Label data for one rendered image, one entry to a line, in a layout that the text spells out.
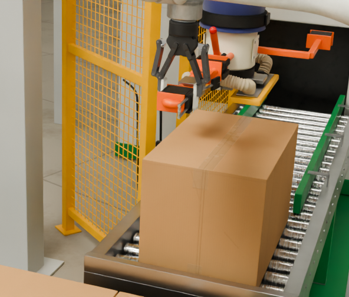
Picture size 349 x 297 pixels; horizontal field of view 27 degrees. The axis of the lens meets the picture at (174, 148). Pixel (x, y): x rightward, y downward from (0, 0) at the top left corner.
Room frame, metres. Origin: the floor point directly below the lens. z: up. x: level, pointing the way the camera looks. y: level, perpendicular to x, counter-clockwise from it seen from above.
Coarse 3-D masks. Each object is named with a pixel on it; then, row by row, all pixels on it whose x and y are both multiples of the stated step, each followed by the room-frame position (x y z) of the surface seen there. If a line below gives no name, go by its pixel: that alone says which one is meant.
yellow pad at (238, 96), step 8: (256, 72) 2.48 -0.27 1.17; (264, 72) 2.47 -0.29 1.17; (272, 80) 2.48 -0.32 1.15; (256, 88) 2.35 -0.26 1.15; (264, 88) 2.37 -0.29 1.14; (232, 96) 2.27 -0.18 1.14; (240, 96) 2.27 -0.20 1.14; (248, 96) 2.27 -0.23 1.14; (256, 96) 2.26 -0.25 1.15; (264, 96) 2.30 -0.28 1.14; (248, 104) 2.25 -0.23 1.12; (256, 104) 2.24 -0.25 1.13
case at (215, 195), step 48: (192, 144) 2.33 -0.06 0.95; (240, 144) 2.35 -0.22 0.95; (288, 144) 2.41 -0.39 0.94; (144, 192) 2.16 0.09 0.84; (192, 192) 2.12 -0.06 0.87; (240, 192) 2.07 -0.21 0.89; (288, 192) 2.55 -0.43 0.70; (144, 240) 2.16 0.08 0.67; (192, 240) 2.11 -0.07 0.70; (240, 240) 2.07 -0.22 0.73
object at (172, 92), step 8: (168, 88) 1.87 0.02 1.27; (176, 88) 1.87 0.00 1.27; (184, 88) 1.87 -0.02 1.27; (160, 96) 1.83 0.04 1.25; (168, 96) 1.82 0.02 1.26; (176, 96) 1.82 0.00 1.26; (184, 96) 1.81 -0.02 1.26; (160, 104) 1.83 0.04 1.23; (184, 104) 1.81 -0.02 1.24; (176, 112) 1.82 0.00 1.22
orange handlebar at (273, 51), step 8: (320, 40) 2.59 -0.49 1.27; (264, 48) 2.44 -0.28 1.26; (272, 48) 2.43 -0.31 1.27; (280, 48) 2.44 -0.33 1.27; (312, 48) 2.46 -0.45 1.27; (232, 56) 2.33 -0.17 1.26; (288, 56) 2.41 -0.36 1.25; (296, 56) 2.41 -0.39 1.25; (304, 56) 2.40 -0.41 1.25; (312, 56) 2.40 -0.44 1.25; (192, 72) 2.07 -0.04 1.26; (216, 72) 2.13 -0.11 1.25; (168, 104) 1.81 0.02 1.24; (176, 104) 1.80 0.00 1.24
